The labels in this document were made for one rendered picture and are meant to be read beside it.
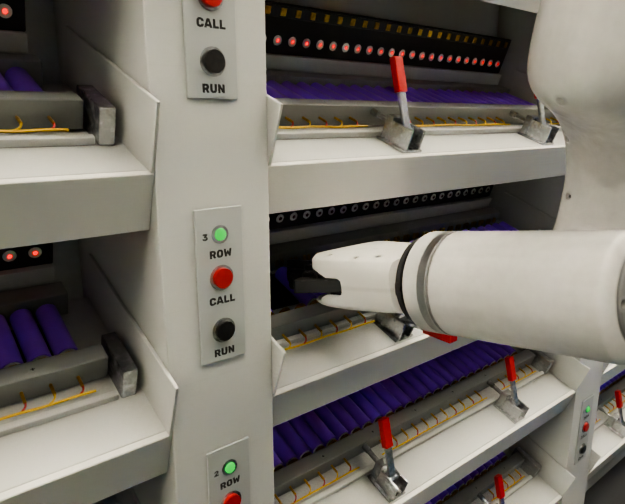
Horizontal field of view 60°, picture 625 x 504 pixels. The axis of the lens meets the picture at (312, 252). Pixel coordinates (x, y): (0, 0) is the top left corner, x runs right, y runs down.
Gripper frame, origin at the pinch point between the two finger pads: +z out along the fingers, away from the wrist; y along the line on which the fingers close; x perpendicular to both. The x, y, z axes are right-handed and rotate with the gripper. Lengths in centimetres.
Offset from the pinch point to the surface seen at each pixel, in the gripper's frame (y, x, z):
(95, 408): 24.5, 6.3, -1.7
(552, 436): -50, 38, 2
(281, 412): 9.3, 11.3, -4.5
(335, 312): -0.4, 4.3, -2.1
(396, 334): -6.1, 7.7, -5.1
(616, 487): -76, 60, 3
